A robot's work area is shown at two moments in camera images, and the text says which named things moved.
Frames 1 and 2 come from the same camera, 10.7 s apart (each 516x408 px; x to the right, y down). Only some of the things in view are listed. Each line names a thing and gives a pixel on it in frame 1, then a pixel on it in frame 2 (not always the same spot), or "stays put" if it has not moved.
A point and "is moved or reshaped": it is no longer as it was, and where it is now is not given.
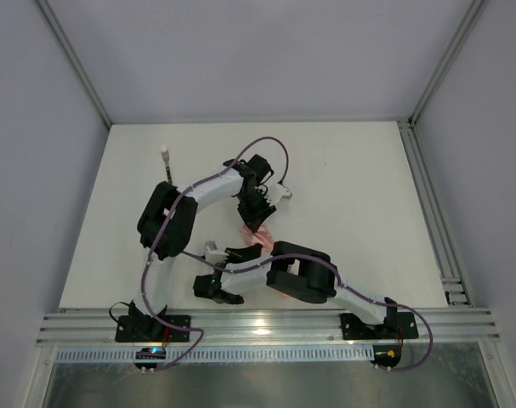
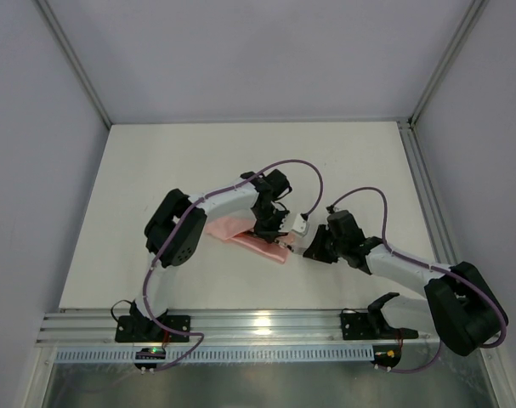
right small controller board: [387, 355] stays put
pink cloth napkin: [262, 235] is moved or reshaped
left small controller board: [150, 353] stays put
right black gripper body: [230, 257] → [320, 245]
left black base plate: [152, 329] stays put
